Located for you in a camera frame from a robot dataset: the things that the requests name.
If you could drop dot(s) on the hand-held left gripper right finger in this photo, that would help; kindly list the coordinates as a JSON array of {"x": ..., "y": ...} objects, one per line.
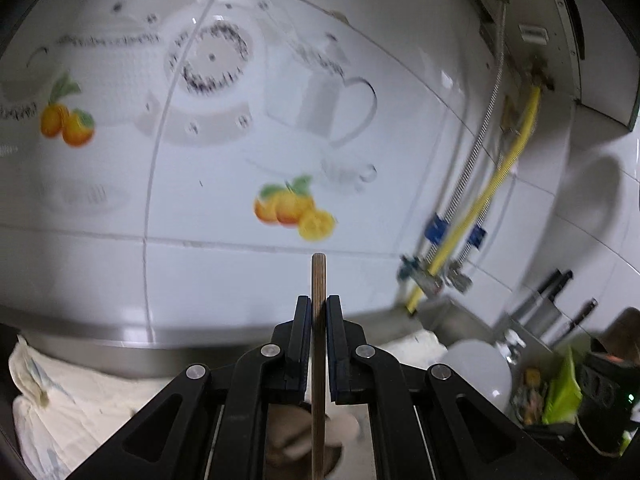
[{"x": 335, "y": 330}]

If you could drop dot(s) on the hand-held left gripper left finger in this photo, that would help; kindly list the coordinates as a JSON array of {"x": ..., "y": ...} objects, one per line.
[{"x": 302, "y": 330}]

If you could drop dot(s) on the single wooden chopstick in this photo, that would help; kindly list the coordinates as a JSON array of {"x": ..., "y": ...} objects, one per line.
[{"x": 318, "y": 280}]

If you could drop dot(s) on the white rice paddle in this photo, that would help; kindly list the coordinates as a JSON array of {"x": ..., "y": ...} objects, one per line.
[{"x": 475, "y": 370}]

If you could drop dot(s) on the black utensil holder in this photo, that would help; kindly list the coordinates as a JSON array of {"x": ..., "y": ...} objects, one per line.
[{"x": 280, "y": 465}]

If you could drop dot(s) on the green plastic rack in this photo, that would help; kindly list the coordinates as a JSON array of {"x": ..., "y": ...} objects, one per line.
[{"x": 562, "y": 390}]

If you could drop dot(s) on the metal water valve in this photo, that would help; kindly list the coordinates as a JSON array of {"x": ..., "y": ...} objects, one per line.
[
  {"x": 460, "y": 280},
  {"x": 415, "y": 272}
]

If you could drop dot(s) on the white quilted printed cloth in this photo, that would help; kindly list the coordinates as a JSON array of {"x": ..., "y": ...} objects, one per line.
[{"x": 75, "y": 410}]

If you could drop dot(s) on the wall water heater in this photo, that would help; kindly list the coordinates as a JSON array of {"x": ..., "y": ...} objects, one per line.
[{"x": 550, "y": 35}]

